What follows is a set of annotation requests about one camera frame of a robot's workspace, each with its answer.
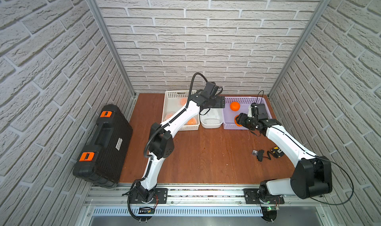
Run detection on bare orange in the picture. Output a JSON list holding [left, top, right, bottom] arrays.
[[234, 115, 242, 127], [230, 102, 241, 112]]

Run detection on white foam net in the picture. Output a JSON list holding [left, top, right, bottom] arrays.
[[204, 109, 222, 125]]

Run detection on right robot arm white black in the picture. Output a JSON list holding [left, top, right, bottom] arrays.
[[235, 103, 333, 199]]

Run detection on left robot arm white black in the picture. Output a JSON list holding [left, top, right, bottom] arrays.
[[136, 82, 225, 202]]

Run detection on purple perforated plastic basket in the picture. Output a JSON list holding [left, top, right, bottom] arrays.
[[223, 96, 273, 130]]

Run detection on white plastic tub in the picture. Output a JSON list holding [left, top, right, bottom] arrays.
[[200, 109, 223, 129]]

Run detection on white perforated plastic basket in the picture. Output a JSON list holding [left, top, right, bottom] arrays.
[[161, 90, 200, 131]]

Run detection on small black clip device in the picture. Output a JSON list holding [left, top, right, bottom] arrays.
[[252, 150, 271, 162]]

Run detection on black yellow small device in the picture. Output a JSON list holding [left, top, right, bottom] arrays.
[[270, 147, 284, 158]]

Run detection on black tool case orange latches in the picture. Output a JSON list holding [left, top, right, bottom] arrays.
[[72, 104, 133, 188]]

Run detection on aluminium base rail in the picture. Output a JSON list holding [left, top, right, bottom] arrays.
[[74, 183, 337, 226]]

